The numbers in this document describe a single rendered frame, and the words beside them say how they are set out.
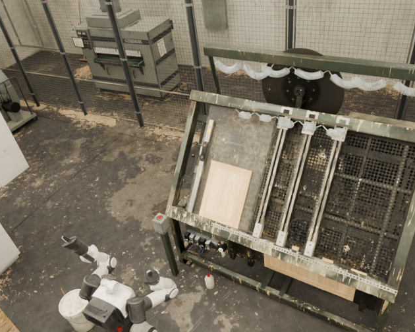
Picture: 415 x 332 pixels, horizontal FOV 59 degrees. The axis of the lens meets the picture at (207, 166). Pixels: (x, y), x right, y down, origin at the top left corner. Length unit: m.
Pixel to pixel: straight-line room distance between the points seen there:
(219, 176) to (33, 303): 2.59
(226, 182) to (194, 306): 1.40
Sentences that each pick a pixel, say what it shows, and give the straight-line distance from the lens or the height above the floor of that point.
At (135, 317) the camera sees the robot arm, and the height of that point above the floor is 1.32.
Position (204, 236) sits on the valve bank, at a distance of 3.73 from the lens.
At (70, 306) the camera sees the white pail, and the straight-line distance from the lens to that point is 4.14.
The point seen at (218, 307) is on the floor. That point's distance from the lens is 4.13.
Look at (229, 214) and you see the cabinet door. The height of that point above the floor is 0.97.
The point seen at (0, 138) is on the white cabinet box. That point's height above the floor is 0.72.
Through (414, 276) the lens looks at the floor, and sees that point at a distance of 4.58.
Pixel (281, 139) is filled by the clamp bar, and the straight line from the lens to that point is 3.34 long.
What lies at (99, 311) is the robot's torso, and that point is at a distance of 2.73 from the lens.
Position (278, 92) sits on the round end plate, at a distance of 3.75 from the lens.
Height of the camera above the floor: 3.54
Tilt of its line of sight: 38 degrees down
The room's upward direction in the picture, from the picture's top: 9 degrees counter-clockwise
